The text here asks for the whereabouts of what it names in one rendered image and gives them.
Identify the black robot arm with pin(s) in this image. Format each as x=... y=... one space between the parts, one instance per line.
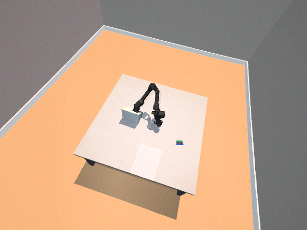
x=140 y=102

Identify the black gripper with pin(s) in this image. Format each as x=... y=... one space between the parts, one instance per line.
x=158 y=122

